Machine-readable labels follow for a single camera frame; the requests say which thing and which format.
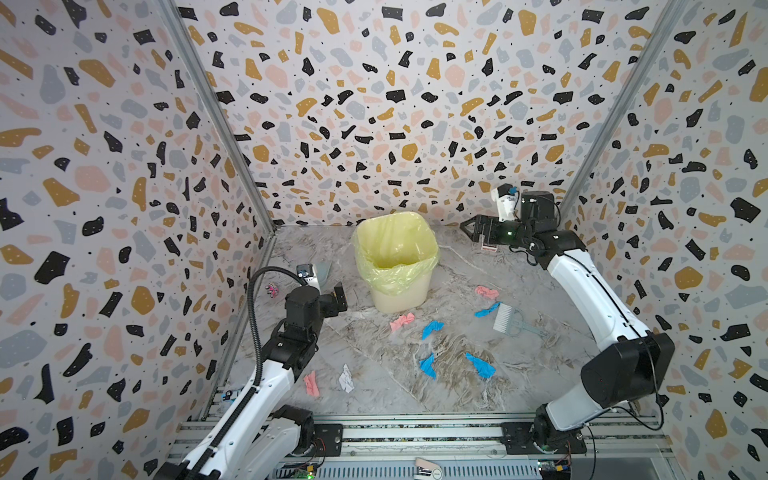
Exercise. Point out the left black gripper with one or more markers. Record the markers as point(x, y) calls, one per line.
point(330, 306)

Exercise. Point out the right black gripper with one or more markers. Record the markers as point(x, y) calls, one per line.
point(492, 233)

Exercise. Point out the cream trash bin yellow bag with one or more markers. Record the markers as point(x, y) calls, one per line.
point(396, 255)

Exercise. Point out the teal hand brush white bristles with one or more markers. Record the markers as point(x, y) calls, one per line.
point(510, 321)

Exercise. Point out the teal plastic dustpan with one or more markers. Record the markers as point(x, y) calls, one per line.
point(321, 272)

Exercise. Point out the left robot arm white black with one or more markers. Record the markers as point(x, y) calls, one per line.
point(258, 431)

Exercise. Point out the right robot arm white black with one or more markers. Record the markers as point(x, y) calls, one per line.
point(632, 360)

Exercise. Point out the pink paper scrap centre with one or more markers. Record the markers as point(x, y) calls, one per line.
point(402, 321)

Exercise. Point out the pink paper scrap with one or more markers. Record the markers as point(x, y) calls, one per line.
point(487, 293)
point(311, 385)
point(402, 321)

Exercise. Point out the small pink toy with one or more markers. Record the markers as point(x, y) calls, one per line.
point(272, 289)

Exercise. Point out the pink paper scrap far right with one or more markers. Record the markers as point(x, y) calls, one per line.
point(487, 293)

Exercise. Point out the white paper scrap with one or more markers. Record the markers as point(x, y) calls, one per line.
point(345, 380)

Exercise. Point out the pink paper scrap near left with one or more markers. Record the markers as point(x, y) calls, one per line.
point(311, 385)

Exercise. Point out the blue paper scrap far right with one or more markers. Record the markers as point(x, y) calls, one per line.
point(487, 311)

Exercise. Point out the blue paper scrap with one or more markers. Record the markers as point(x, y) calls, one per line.
point(487, 311)
point(484, 369)
point(427, 366)
point(432, 327)

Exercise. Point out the blue paper scrap centre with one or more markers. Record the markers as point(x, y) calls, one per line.
point(432, 327)

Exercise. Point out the blue paper scrap lower left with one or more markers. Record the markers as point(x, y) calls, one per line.
point(427, 366)

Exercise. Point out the blue paper scrap lower right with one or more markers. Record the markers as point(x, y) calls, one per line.
point(484, 369)

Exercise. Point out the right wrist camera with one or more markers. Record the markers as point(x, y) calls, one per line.
point(506, 198)

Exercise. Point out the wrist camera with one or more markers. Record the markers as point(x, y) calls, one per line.
point(308, 273)
point(506, 198)

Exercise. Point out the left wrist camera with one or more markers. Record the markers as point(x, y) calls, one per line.
point(308, 273)

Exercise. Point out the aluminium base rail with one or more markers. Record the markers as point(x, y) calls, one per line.
point(466, 446)

